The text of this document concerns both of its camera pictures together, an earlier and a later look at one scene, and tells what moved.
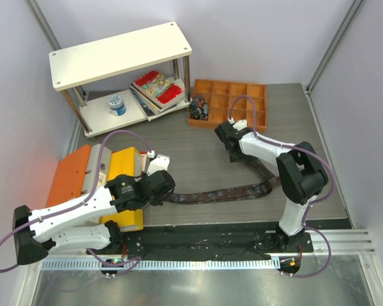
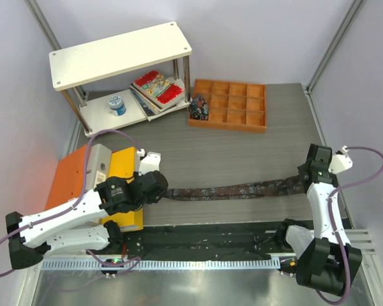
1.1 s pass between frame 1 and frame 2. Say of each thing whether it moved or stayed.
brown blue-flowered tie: moved
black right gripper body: moved
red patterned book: stayed
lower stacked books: stayed
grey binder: stayed
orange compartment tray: stayed
